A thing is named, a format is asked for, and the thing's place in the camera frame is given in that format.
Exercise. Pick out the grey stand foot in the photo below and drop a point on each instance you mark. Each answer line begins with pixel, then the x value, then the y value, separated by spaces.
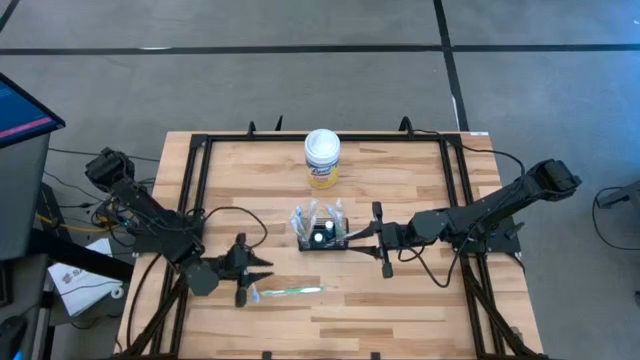
pixel 620 197

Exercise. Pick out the black desk leg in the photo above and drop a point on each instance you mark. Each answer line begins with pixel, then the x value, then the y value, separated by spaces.
pixel 75 255

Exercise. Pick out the black aluminium table frame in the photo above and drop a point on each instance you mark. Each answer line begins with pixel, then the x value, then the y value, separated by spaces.
pixel 250 137

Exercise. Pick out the white tape roll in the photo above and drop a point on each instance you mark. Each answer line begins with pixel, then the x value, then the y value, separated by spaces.
pixel 112 292

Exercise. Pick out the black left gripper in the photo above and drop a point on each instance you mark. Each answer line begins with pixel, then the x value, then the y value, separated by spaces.
pixel 235 267

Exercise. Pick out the green white bagged toothbrush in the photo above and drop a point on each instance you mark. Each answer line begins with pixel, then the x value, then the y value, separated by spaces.
pixel 310 290

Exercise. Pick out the yellow disinfecting wipes canister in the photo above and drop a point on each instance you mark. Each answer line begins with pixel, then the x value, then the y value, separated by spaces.
pixel 322 150

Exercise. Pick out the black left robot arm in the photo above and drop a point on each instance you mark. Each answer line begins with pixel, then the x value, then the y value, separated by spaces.
pixel 145 205

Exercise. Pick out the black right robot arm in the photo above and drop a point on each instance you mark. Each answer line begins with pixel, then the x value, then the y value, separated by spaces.
pixel 490 205

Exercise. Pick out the monitor with blue screen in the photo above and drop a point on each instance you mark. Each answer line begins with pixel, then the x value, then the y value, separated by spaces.
pixel 20 115

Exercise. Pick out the blue mouthwash bottle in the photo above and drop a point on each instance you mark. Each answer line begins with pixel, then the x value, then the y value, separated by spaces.
pixel 329 225
pixel 318 237

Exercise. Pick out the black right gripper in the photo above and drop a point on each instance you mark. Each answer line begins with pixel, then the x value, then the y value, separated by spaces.
pixel 397 235

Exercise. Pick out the white label sticker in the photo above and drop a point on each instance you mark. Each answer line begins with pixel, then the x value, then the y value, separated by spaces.
pixel 479 133

